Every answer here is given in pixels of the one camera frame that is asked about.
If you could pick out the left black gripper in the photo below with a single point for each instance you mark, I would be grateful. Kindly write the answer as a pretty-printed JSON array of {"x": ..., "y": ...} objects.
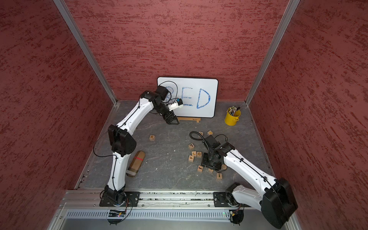
[{"x": 169, "y": 121}]

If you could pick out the wooden block letter I red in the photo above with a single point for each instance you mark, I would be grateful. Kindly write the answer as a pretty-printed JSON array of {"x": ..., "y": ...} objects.
[{"x": 200, "y": 168}]

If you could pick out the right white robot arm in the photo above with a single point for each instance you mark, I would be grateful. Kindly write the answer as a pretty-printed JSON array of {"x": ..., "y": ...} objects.
[{"x": 273, "y": 197}]

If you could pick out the aluminium front rail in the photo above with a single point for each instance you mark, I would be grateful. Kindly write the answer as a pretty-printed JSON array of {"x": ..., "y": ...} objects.
[{"x": 149, "y": 199}]

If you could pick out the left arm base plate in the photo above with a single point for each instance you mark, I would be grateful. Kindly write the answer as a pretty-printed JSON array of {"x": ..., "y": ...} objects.
[{"x": 116, "y": 200}]

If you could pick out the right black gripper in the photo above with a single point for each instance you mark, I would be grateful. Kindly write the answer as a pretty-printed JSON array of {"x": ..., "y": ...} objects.
[{"x": 205, "y": 162}]

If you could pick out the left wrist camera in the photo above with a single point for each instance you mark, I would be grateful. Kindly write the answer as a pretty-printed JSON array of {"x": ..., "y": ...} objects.
[{"x": 178, "y": 103}]

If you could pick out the wooden board stand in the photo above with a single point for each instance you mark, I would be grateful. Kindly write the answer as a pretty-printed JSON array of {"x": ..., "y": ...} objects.
[{"x": 196, "y": 119}]

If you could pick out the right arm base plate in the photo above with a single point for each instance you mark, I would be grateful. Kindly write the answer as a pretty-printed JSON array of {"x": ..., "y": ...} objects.
[{"x": 220, "y": 200}]

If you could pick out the wooden block letter L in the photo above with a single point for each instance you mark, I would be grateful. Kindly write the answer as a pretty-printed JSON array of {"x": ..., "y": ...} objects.
[{"x": 191, "y": 146}]

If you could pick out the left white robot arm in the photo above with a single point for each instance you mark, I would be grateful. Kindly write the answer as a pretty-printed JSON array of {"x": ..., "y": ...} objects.
[{"x": 123, "y": 144}]

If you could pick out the brown plaid pencil case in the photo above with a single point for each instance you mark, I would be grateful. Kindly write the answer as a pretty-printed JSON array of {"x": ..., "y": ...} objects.
[{"x": 136, "y": 164}]

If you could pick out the pens in cup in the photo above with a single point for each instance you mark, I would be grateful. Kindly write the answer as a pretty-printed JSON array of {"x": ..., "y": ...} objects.
[{"x": 232, "y": 110}]

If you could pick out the yellow pen cup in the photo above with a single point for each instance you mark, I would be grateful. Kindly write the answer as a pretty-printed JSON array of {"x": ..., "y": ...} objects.
[{"x": 230, "y": 120}]

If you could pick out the white dry-erase board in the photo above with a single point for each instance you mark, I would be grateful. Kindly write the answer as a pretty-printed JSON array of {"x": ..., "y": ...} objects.
[{"x": 198, "y": 95}]

